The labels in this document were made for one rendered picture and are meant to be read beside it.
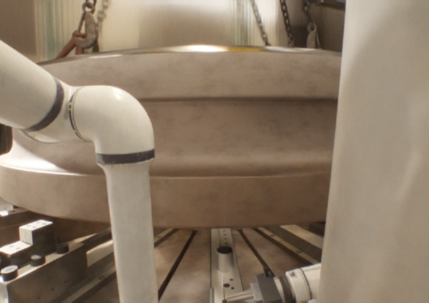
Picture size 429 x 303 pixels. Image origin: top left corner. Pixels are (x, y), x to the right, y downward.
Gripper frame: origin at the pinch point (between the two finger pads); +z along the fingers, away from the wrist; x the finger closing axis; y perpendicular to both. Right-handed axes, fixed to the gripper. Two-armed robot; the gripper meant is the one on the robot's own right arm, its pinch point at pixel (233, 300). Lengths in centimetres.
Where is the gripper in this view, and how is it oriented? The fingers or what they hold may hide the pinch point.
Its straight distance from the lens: 83.9
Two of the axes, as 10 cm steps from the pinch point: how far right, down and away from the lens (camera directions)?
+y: -2.3, -9.7, -0.9
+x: 0.2, 0.9, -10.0
